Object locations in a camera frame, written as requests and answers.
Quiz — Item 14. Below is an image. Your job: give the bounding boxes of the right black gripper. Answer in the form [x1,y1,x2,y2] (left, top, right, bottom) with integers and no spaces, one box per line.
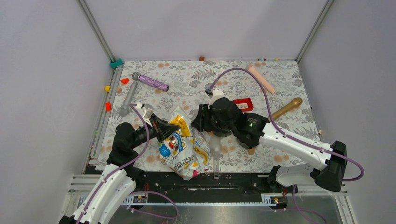
[191,103,235,132]

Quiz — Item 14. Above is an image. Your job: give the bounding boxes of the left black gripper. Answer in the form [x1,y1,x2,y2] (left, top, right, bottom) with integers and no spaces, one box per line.
[129,113,181,149]

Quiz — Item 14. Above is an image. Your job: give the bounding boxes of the cat food bag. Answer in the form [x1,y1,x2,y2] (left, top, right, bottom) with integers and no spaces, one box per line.
[159,107,211,180]

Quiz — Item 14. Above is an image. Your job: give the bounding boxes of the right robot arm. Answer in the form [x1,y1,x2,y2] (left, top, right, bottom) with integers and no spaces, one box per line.
[191,97,347,192]

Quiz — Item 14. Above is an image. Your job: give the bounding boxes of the black bowl paw print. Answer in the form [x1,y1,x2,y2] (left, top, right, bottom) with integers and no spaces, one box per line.
[212,130,233,138]

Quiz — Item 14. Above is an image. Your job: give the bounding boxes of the red plastic box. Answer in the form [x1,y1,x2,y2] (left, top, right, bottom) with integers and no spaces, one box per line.
[233,98,254,112]

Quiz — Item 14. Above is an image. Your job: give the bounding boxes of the black bowl fish print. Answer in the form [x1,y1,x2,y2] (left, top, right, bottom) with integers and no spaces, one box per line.
[236,138,257,150]

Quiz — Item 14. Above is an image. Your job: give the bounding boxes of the grey toy microphone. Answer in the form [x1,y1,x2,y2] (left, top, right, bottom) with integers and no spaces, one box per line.
[119,81,138,117]

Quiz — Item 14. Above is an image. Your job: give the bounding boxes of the purple glitter toy microphone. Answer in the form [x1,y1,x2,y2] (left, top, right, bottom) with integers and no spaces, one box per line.
[132,72,169,92]

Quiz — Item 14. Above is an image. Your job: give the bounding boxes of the pink toy microphone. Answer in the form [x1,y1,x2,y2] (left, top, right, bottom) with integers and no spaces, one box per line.
[246,64,276,94]

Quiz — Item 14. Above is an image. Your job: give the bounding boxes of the floral patterned table mat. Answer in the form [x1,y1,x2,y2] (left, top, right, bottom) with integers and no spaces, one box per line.
[94,61,320,173]

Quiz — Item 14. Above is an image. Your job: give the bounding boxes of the red triangular block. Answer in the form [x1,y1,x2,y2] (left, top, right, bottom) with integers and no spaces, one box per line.
[120,78,130,85]

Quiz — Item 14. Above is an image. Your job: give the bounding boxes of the gold toy microphone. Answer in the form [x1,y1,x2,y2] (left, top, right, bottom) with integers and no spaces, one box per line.
[272,97,303,120]

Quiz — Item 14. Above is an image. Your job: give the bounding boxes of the teal plastic block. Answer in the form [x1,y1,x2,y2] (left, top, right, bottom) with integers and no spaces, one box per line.
[109,58,124,69]

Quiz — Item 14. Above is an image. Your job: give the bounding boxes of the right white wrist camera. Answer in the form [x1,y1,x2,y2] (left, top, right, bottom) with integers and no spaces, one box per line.
[205,87,225,105]

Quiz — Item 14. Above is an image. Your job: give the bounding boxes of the red block on rail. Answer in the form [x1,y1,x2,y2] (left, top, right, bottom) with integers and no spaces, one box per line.
[105,102,112,112]

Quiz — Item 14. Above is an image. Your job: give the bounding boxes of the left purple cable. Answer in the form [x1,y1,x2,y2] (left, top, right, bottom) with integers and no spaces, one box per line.
[76,104,180,224]

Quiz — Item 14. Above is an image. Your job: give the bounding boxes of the purple cable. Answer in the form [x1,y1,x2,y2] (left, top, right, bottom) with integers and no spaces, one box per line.
[205,67,365,223]
[76,104,180,224]

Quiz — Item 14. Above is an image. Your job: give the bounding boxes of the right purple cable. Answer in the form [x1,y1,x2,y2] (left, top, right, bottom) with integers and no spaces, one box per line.
[205,67,365,223]

